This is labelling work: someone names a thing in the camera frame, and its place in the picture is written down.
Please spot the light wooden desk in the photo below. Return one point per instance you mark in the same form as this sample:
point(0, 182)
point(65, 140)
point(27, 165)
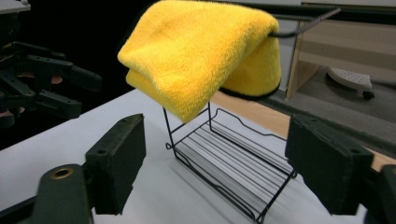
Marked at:
point(342, 43)

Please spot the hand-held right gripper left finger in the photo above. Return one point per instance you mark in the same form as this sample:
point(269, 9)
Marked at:
point(115, 165)

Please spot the white cabinet panel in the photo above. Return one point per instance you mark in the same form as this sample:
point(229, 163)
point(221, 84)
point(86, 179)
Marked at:
point(288, 62)

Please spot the yellow towel with black trim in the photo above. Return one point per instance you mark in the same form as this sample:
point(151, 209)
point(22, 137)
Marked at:
point(193, 53)

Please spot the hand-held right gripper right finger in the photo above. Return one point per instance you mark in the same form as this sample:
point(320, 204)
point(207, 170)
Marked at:
point(327, 165)

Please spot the white table board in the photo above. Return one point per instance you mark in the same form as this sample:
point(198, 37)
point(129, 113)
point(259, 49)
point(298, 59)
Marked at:
point(46, 146)

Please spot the light wooden table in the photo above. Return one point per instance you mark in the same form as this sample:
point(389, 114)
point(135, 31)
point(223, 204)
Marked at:
point(264, 116)

